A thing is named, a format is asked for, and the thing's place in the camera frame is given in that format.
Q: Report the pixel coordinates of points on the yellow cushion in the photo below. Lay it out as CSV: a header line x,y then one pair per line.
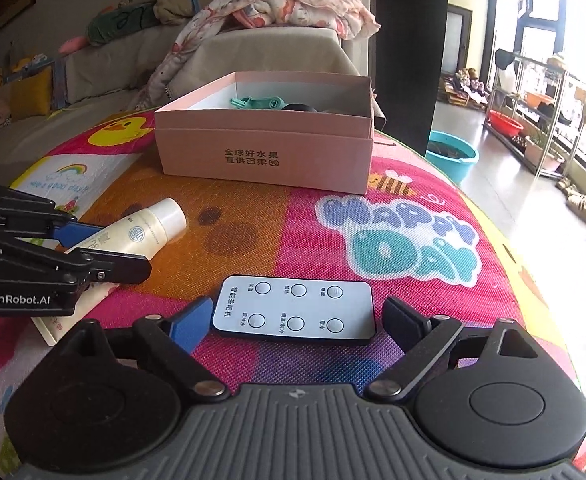
x,y
28,92

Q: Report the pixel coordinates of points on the red plastic basin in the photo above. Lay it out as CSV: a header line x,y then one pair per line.
x,y
505,124

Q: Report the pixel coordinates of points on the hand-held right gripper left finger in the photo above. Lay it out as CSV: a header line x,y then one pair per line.
x,y
193,322

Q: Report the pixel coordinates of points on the potted plant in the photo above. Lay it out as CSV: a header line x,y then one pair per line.
x,y
545,157

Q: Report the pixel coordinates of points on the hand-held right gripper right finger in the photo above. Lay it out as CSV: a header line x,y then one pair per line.
x,y
398,320

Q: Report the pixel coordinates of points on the teal plastic basin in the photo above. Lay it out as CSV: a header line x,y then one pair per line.
x,y
448,167

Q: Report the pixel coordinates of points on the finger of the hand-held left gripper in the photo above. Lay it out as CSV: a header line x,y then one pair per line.
x,y
80,232
48,265

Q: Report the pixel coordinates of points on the white remote control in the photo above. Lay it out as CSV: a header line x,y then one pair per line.
x,y
293,310

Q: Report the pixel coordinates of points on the teal plastic toy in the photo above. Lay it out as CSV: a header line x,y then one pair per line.
x,y
258,102

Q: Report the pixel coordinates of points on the pink cardboard box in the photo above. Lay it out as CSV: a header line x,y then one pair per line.
x,y
263,155

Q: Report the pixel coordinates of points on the black cup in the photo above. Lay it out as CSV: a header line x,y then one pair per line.
x,y
298,108

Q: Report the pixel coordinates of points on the pink printed blanket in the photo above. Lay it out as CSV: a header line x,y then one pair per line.
x,y
298,10

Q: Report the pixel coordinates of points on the beige covered sofa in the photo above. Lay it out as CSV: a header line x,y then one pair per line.
x,y
283,50

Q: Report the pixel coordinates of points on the colourful play mat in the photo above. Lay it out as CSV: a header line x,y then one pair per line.
x,y
283,230

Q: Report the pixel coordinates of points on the beige sandals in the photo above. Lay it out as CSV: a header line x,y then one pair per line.
x,y
578,202

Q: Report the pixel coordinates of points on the pile of shoes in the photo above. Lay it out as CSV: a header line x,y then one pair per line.
x,y
463,87

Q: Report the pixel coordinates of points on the white rainbow booklet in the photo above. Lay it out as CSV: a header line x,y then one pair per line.
x,y
73,180

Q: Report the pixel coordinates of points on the dark cloth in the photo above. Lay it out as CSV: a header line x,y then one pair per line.
x,y
503,57

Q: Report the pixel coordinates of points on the green plush toy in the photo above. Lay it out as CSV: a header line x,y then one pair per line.
x,y
118,22

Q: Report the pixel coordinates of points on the metal shelf rack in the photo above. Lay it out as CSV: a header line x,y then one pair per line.
x,y
533,57

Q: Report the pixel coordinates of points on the cream paper box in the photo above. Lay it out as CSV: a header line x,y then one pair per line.
x,y
55,329

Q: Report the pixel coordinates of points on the orange plastic basin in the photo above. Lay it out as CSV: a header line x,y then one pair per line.
x,y
538,100

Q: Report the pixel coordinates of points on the cream lotion bottle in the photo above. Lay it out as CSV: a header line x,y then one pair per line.
x,y
138,232

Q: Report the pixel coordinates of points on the beige curtain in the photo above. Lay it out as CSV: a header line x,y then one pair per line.
x,y
355,10

